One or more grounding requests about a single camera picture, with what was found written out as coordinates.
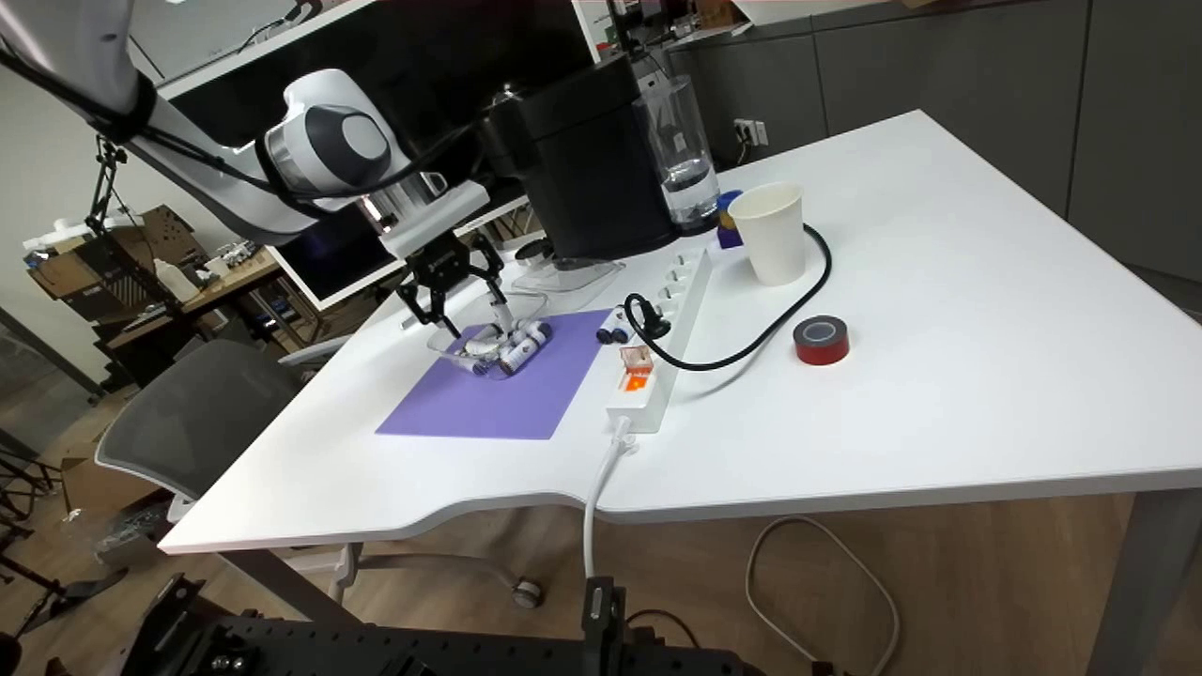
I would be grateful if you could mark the purple mat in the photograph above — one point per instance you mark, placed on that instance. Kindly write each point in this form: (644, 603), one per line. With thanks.
(501, 401)

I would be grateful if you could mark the small blue object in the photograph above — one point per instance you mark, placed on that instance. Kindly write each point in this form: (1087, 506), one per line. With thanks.
(727, 230)

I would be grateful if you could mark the cluttered wooden desk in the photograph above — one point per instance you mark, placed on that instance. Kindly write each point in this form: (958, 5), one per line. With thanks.
(153, 247)

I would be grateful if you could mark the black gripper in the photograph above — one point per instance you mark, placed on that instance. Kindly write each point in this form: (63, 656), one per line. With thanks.
(444, 268)

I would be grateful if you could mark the white wall outlet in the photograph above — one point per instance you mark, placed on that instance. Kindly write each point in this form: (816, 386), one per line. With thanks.
(754, 133)

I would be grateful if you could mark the white power strip orange switch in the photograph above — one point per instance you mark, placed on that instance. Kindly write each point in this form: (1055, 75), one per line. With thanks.
(676, 294)

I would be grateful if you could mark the grey mesh office chair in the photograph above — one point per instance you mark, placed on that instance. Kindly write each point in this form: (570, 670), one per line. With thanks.
(199, 413)

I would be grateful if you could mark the black computer monitor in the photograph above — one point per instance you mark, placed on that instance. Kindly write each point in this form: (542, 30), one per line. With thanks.
(587, 164)

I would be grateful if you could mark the grey wrist camera bar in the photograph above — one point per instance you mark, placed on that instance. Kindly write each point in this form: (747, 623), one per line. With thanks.
(437, 220)

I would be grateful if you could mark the white framed monitor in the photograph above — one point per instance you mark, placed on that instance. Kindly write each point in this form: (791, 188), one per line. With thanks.
(331, 258)

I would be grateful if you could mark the white paper cup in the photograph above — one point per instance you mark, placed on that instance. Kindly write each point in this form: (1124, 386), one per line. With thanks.
(774, 239)

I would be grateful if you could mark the small white bottle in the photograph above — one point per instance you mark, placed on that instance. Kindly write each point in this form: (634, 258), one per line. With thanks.
(522, 352)

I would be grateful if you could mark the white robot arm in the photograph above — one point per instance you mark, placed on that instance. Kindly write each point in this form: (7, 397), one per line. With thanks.
(331, 145)

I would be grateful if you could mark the tall clear plastic bottle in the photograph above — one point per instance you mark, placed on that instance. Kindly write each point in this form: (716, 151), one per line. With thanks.
(681, 164)

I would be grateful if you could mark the small dark bottle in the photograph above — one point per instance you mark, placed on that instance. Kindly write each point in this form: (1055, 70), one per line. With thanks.
(612, 337)

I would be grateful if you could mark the clear plastic container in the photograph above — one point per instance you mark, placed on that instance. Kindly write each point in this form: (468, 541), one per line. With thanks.
(475, 348)

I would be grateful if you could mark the grey cabinet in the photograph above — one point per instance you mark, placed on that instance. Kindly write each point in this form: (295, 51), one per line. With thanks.
(978, 75)

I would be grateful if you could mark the black tripod stand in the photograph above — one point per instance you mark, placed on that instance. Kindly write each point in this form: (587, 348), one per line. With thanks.
(111, 164)

